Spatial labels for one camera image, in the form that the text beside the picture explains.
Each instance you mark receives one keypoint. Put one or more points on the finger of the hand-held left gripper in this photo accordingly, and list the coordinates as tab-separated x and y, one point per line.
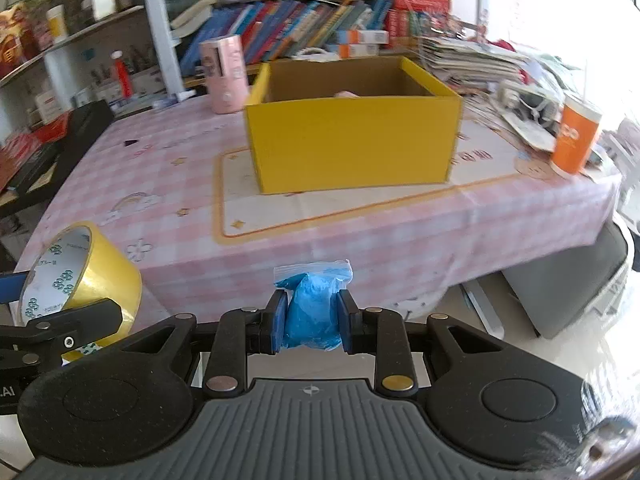
85	320
10	287

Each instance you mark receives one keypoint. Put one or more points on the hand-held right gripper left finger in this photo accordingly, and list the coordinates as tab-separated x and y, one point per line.
277	322

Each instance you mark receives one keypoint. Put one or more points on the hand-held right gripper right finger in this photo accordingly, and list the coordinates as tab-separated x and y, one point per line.
345	322

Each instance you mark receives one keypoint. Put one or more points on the blue item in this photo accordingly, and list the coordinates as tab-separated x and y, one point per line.
312	310

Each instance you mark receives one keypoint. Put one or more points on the yellow tape roll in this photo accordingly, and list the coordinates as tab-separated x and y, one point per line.
105	270

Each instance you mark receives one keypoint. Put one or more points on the yellow cardboard box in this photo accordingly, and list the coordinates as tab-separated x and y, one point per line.
350	145

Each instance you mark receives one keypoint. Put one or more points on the large red packet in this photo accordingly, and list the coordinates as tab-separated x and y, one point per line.
20	155

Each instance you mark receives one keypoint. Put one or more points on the red tassel ornament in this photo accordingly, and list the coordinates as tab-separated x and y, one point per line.
122	77

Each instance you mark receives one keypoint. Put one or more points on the fortune god canister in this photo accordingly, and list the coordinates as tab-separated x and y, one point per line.
12	45

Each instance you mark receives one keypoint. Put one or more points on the pink humidifier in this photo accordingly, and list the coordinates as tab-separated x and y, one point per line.
225	75

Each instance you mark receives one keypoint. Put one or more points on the white bottle yellow label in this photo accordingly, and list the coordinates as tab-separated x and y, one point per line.
56	25

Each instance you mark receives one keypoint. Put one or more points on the white pearl handbag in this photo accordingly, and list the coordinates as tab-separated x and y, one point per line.
320	52

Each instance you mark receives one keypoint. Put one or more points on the orange white box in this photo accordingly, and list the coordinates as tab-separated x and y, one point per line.
359	51
362	37

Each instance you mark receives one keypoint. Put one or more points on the white power strip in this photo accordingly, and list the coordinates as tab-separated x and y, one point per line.
525	100

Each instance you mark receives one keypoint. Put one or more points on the stack of papers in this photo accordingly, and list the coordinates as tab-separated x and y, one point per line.
475	62

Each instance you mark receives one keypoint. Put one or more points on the white bookshelf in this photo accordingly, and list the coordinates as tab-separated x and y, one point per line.
160	35

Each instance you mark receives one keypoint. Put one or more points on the row of blue books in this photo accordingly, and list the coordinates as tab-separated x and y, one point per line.
280	27

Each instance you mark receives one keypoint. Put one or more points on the orange paper cup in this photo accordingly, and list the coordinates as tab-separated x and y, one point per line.
575	135

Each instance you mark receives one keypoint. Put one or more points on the red boxed book set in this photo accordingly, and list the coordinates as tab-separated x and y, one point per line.
417	15

